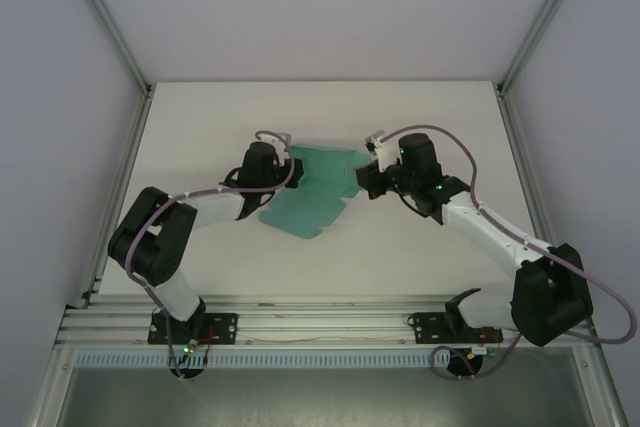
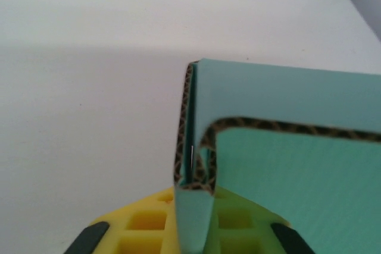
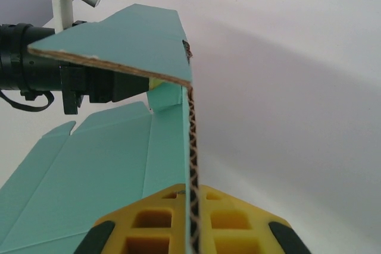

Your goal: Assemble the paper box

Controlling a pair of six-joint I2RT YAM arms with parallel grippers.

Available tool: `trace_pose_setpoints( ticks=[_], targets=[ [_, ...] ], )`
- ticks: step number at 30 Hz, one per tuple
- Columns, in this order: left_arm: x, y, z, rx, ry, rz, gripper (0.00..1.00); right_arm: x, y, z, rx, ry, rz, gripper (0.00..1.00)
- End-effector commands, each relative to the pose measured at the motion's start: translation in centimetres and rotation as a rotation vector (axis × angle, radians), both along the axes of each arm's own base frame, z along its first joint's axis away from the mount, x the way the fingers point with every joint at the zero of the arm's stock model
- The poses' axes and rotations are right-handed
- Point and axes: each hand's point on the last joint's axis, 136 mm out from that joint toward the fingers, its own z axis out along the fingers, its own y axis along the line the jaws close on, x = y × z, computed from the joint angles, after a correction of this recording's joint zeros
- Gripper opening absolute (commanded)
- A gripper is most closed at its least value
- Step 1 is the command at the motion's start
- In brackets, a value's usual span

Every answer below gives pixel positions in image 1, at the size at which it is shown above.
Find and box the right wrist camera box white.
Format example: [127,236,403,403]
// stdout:
[363,129,404,173]

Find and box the aluminium side rail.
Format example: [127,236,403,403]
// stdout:
[81,90,154,309]
[494,86,572,306]

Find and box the aluminium mounting rail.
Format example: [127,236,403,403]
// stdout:
[54,295,600,349]

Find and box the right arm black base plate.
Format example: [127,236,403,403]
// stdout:
[407,310,502,347]

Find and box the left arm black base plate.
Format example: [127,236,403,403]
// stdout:
[147,311,239,346]

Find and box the slotted grey cable duct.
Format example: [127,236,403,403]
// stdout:
[73,350,436,370]

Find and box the aluminium frame post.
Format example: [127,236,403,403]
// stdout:
[496,0,596,94]
[62,0,154,98]

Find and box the black round cable grommet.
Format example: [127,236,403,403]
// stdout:
[169,365,206,384]
[444,350,484,381]

